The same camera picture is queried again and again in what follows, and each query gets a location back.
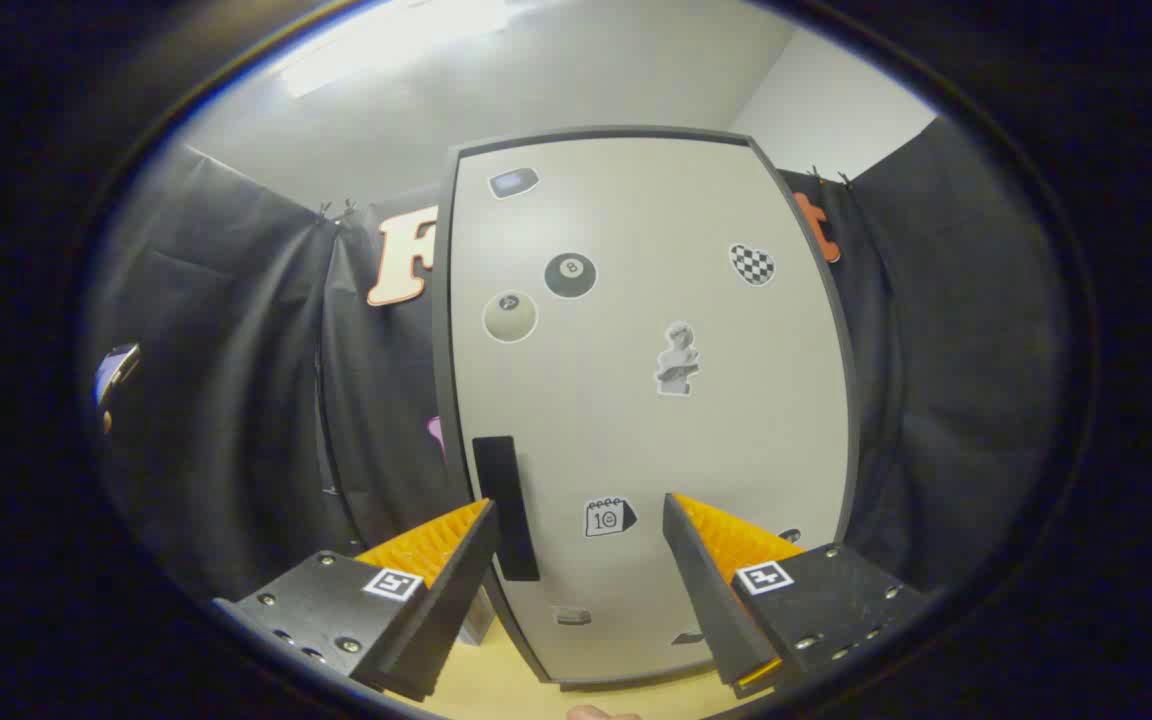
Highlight smartphone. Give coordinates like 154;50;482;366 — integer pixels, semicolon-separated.
94;343;142;406

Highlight black door handle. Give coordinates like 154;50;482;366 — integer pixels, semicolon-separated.
472;435;541;583

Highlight grey cabinet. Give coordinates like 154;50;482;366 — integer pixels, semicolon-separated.
433;125;862;693

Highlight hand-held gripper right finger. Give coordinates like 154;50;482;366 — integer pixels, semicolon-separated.
663;492;937;699

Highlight white cabinet door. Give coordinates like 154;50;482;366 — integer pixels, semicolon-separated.
448;135;852;686

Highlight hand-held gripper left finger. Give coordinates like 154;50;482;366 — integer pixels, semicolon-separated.
214;498;502;703

